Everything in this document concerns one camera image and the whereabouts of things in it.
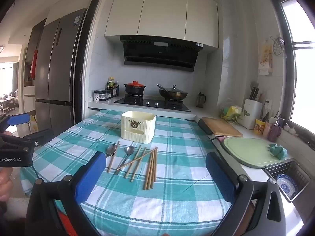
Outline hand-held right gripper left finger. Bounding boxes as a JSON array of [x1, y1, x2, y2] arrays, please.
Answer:
[[26, 152, 107, 236]]

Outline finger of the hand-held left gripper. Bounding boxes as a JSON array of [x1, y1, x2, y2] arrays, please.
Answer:
[[0, 113, 31, 132], [23, 128, 54, 151]]

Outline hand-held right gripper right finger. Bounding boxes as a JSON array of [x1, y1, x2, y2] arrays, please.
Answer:
[[205, 152, 289, 236]]

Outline metal spoon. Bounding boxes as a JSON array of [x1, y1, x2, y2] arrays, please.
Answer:
[[114, 146, 135, 176], [105, 144, 118, 160]]

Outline cream ribbed utensil holder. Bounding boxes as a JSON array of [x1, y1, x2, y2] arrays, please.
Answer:
[[121, 111, 157, 144]]

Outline person's left hand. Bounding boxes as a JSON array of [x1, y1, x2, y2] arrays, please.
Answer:
[[0, 168, 13, 202]]

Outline green cutting board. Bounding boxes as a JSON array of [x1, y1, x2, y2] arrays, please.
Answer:
[[223, 137, 287, 169]]

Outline teal checked tablecloth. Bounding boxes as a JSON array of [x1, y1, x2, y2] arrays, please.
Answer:
[[20, 109, 237, 236]]

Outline wooden cutting board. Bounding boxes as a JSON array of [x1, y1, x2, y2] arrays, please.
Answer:
[[202, 117, 244, 138]]

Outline grey refrigerator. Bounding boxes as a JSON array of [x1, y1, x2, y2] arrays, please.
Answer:
[[34, 8, 88, 138]]

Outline teal dish cloth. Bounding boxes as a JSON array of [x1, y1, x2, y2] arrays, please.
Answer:
[[268, 143, 288, 159]]

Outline yellow printed cup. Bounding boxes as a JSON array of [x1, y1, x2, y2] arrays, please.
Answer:
[[254, 118, 266, 135]]

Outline yellow green cloth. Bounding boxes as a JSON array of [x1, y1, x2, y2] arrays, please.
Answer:
[[220, 105, 245, 123]]

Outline blue white patterned bowl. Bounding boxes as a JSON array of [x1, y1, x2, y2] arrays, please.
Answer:
[[277, 174, 298, 200]]

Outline white knife block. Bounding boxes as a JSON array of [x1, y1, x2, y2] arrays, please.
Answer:
[[242, 82, 263, 130]]

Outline purple soap dispenser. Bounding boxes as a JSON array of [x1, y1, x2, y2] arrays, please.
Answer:
[[267, 117, 282, 142]]

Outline clear spice jars rack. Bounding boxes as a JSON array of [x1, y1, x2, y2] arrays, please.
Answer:
[[99, 89, 113, 101]]

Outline dark glass jug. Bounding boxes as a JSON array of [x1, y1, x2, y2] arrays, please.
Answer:
[[196, 92, 207, 108]]

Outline metal sink basket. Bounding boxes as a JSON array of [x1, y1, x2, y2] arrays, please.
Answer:
[[264, 161, 312, 202]]

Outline dark sauce bottles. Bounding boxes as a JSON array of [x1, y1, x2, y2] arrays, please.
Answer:
[[107, 77, 120, 97]]

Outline dark wok with lid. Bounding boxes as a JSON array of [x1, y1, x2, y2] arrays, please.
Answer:
[[157, 84, 189, 101]]

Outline black gas stove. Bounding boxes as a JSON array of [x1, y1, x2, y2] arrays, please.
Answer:
[[114, 95, 191, 112]]

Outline black clay pot red lid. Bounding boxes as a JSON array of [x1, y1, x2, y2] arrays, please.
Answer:
[[123, 81, 146, 96]]

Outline hanging printed towel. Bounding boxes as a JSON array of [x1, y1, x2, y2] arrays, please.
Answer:
[[258, 40, 274, 76]]

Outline black range hood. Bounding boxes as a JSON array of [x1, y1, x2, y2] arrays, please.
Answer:
[[120, 35, 204, 72]]

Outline hanging metal trivet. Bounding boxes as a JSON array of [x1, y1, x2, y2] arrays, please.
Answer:
[[270, 36, 286, 57]]

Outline white wall cabinets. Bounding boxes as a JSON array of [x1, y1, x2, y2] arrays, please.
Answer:
[[104, 0, 219, 49]]

